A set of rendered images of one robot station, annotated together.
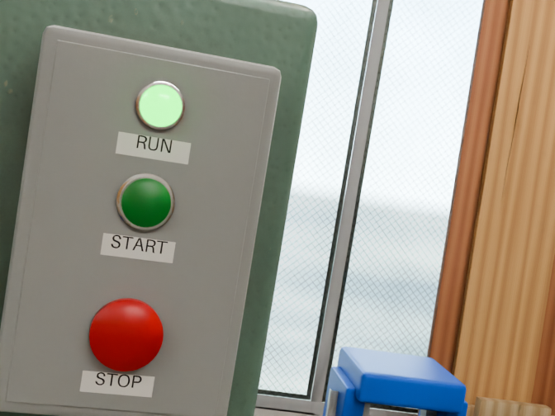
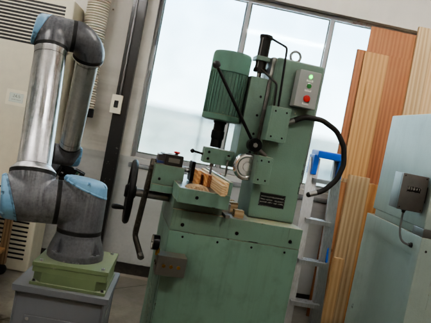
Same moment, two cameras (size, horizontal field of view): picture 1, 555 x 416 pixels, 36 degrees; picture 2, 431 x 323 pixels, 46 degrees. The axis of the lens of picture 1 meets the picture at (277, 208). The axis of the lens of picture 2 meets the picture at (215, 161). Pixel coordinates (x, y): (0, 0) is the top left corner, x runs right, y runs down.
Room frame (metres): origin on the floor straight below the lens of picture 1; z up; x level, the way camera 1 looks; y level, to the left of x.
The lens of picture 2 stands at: (-1.89, 0.26, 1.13)
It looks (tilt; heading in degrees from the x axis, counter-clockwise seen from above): 3 degrees down; 3
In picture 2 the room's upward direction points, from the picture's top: 11 degrees clockwise
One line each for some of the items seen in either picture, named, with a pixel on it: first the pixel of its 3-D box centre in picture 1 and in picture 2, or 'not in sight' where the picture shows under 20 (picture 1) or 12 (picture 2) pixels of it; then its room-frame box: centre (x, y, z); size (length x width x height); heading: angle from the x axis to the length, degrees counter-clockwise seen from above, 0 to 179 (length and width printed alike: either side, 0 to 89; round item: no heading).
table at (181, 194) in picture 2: not in sight; (183, 186); (0.41, 0.51, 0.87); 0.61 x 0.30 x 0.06; 15
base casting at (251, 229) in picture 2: not in sight; (227, 219); (0.46, 0.29, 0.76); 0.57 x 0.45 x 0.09; 105
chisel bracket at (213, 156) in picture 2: not in sight; (217, 157); (0.44, 0.39, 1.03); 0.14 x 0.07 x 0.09; 105
